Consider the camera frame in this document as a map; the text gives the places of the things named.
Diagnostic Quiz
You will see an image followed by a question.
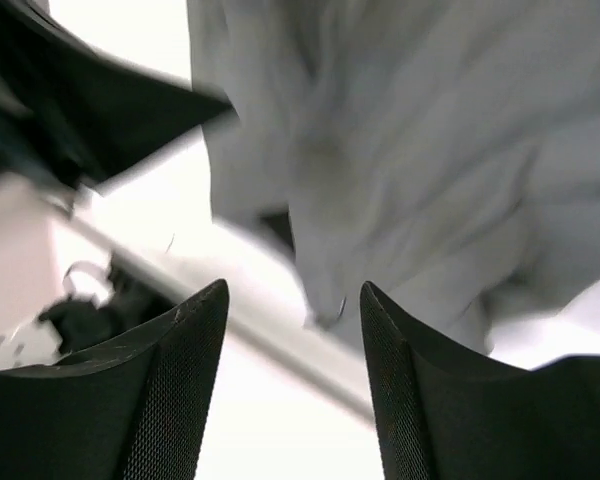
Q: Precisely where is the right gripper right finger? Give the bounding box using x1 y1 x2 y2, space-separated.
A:
360 283 600 480

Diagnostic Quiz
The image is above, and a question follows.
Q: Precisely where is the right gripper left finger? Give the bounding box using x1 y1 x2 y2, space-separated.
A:
0 280 229 480

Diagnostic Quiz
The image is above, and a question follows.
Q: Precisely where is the grey pleated skirt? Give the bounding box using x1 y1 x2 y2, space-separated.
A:
187 1 600 353

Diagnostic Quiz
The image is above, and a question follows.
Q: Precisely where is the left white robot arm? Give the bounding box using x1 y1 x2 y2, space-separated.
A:
0 1 233 189

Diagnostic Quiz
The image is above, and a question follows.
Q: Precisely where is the aluminium table edge rail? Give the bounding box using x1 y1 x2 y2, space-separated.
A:
42 194 374 423

